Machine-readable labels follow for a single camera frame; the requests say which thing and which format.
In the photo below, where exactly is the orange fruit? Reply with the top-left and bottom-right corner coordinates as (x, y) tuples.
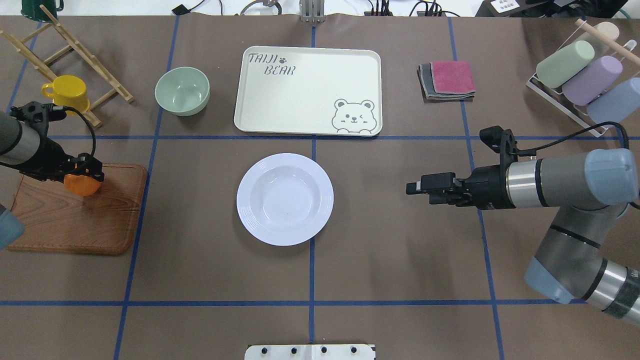
(63, 174), (103, 198)

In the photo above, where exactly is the blue cup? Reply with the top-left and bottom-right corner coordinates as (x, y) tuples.
(587, 77), (640, 124)

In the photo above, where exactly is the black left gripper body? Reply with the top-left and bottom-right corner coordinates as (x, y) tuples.
(20, 135), (80, 182)

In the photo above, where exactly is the purple cup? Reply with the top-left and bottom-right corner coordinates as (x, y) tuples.
(562, 55), (623, 106)

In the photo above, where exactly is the pink cloth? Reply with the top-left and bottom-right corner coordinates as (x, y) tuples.
(430, 61), (476, 95)

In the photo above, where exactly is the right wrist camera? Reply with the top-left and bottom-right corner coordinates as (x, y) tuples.
(479, 125), (537, 173)

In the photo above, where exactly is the wooden drying rack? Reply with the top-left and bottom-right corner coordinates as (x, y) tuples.
(0, 18), (134, 128)

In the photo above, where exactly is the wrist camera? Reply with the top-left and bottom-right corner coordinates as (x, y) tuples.
(9, 101), (67, 133)
(479, 125), (537, 173)

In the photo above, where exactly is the small black sensor device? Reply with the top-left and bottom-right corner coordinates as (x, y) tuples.
(171, 4), (191, 16)

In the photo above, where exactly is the grey cloth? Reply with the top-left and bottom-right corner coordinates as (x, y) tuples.
(418, 61), (476, 101)

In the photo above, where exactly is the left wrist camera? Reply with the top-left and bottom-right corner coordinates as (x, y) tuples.
(9, 101), (67, 133)

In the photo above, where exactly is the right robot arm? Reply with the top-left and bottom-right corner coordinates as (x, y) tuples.
(406, 148), (639, 326)

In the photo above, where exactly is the wooden cutting board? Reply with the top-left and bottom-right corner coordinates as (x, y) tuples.
(8, 162), (147, 256)

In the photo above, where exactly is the green bowl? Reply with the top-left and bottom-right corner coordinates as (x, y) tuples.
(154, 66), (211, 117)

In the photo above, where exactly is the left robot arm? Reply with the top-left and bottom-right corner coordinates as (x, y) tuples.
(1, 101), (105, 197)

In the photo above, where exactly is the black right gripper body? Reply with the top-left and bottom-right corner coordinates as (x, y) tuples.
(452, 165), (515, 210)

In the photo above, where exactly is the cream bear tray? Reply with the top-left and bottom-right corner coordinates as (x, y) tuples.
(234, 45), (383, 137)

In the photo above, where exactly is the dark green cup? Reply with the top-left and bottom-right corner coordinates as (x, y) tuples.
(20, 0), (65, 23)

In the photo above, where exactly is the white round plate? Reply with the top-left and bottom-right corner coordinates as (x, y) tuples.
(236, 153), (334, 247)

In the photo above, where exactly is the aluminium frame post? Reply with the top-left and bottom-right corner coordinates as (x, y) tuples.
(299, 0), (326, 24)

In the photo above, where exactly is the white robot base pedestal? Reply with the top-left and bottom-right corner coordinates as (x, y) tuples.
(244, 343), (377, 360)

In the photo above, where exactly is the yellow cup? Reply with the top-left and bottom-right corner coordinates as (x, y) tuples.
(41, 75), (90, 115)

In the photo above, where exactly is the white cup rack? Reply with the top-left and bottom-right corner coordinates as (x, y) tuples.
(526, 19), (640, 137)

